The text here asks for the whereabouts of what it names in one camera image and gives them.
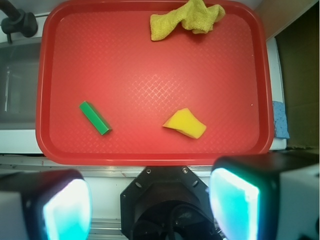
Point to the yellow sponge wedge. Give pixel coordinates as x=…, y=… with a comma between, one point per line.
x=184, y=122

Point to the stainless steel sink basin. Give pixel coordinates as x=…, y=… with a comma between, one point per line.
x=19, y=68

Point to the red plastic tray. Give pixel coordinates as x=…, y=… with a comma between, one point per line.
x=100, y=51

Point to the yellow crumpled cloth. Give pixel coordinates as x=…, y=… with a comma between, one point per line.
x=193, y=16

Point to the black octagonal mount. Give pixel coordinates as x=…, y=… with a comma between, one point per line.
x=167, y=203

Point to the blue sponge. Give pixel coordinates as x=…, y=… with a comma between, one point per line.
x=280, y=121

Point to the green rectangular block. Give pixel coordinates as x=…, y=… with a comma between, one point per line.
x=95, y=118

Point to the black sink faucet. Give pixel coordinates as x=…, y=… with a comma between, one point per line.
x=17, y=21

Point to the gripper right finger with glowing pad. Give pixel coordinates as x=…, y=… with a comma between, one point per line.
x=272, y=196

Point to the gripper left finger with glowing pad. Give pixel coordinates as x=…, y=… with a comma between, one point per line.
x=47, y=205

